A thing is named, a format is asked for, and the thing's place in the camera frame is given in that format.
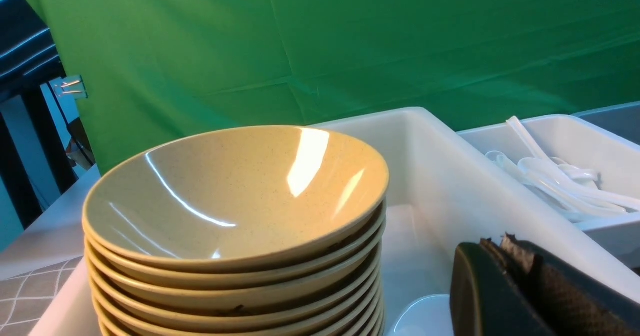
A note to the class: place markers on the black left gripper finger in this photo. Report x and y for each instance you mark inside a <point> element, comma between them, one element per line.
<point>519,288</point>

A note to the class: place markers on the yellow noodle bowl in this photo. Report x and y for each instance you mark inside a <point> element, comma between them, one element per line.
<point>237,198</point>

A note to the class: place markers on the white dishes in tub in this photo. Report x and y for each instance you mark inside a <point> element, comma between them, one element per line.
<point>429,315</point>

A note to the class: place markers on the pile of white spoons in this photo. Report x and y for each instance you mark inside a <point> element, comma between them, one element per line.
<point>573,191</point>

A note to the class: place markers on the large white plastic tub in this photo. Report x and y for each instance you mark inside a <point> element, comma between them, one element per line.
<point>442,192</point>

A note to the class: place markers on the white plastic spoon bin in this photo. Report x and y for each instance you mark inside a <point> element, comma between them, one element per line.
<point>613,159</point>

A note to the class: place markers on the stack of yellow bowls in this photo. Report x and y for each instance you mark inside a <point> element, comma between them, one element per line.
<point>338,293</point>

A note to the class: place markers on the blue plastic chopstick bin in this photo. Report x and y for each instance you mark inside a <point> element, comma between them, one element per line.
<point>622,120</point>

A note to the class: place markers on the green backdrop cloth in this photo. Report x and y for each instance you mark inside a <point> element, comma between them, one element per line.
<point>157,70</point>

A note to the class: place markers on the metal backdrop clamp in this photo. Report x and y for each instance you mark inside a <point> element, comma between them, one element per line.
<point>69,86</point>

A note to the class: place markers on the grey checkered tablecloth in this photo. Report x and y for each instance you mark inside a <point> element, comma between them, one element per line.
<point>26,297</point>

